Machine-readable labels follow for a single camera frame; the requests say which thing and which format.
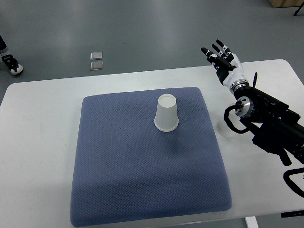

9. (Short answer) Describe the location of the white table leg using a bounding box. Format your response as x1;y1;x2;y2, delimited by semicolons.
245;216;259;228

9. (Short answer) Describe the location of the upper metal floor plate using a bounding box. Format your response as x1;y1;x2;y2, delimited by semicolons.
90;52;103;60

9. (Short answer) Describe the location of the black table control panel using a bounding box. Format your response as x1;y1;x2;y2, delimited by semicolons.
281;210;304;218

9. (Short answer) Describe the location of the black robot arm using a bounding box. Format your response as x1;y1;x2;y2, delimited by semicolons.
201;40;304;166

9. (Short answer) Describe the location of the blue textured cushion mat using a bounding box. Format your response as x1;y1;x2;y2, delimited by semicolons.
70;87;232;227

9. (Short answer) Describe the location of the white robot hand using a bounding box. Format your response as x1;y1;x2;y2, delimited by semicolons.
201;39;248;91

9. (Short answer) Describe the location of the person in black trousers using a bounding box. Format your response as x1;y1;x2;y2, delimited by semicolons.
0;36;8;54

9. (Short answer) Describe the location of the lower metal floor plate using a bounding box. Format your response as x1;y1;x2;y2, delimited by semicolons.
90;61;103;71

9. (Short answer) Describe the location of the metal floor plate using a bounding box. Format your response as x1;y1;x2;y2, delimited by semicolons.
90;52;103;60
90;61;103;71

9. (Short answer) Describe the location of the black tripod leg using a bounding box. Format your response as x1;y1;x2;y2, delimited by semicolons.
293;2;304;16

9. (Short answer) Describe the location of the cardboard box corner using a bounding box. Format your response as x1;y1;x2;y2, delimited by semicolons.
268;0;303;8

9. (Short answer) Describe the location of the white paper cup on cushion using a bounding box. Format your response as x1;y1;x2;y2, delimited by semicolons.
154;94;179;132

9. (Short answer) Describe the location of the white paper cup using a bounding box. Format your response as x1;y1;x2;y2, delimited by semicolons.
154;94;179;132
216;118;237;137

